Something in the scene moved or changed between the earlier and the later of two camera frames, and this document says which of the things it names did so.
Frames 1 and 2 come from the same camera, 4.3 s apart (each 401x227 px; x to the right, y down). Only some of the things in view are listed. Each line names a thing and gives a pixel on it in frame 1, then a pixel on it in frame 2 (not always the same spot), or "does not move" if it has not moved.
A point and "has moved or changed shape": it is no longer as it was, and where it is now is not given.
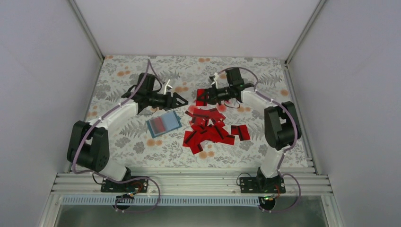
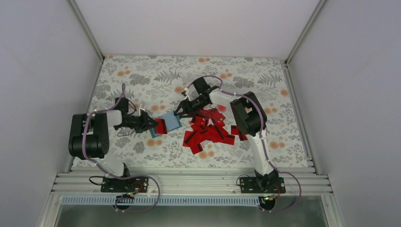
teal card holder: [164, 124] does not move
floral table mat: [226, 134] does not move
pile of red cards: [206, 126] does not move
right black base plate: [261, 185] does not move
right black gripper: [213, 96] → [190, 109]
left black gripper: [175, 95] → [145, 119]
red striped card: [201, 97] has moved or changed shape
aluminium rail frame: [76, 183] does not move
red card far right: [241, 130] does not move
